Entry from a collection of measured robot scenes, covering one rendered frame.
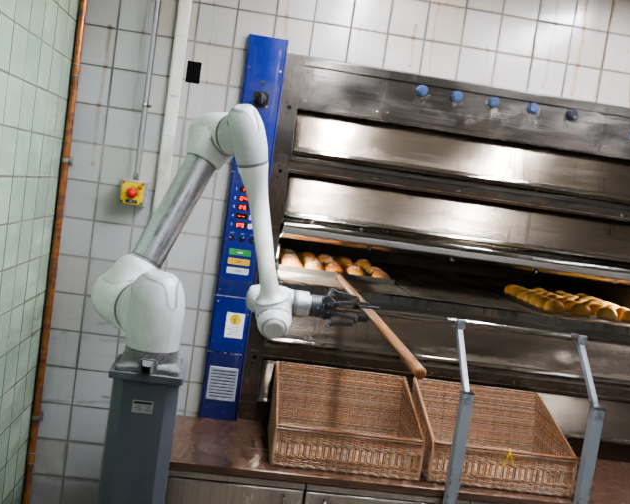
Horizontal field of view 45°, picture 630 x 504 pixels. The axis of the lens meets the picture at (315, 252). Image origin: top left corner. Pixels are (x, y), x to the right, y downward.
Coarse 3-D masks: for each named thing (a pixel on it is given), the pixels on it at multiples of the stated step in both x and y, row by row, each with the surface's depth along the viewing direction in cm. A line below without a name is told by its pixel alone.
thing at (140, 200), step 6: (126, 180) 301; (132, 180) 301; (120, 186) 301; (126, 186) 301; (132, 186) 301; (144, 186) 302; (120, 192) 301; (138, 192) 302; (144, 192) 302; (120, 198) 301; (126, 198) 301; (132, 198) 302; (138, 198) 302; (144, 198) 303; (126, 204) 302; (132, 204) 302; (138, 204) 302; (144, 204) 304
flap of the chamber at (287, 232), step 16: (304, 240) 321; (320, 240) 313; (336, 240) 305; (352, 240) 303; (368, 240) 304; (384, 240) 305; (432, 256) 320; (448, 256) 312; (464, 256) 308; (480, 256) 309; (496, 256) 309; (544, 272) 328; (560, 272) 319; (576, 272) 313; (592, 272) 313; (608, 272) 314
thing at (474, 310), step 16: (304, 288) 318; (320, 288) 319; (336, 288) 320; (400, 304) 323; (416, 304) 323; (432, 304) 324; (448, 304) 325; (464, 304) 328; (512, 320) 328; (528, 320) 328; (544, 320) 329; (560, 320) 330; (576, 320) 330; (592, 320) 337
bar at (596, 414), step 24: (360, 312) 284; (384, 312) 284; (408, 312) 286; (456, 336) 287; (552, 336) 291; (576, 336) 292; (600, 408) 272; (456, 432) 268; (600, 432) 272; (456, 456) 268; (456, 480) 269
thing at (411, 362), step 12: (336, 276) 349; (348, 288) 308; (360, 300) 276; (372, 312) 252; (384, 324) 232; (384, 336) 222; (396, 336) 216; (396, 348) 204; (408, 360) 189; (420, 372) 180
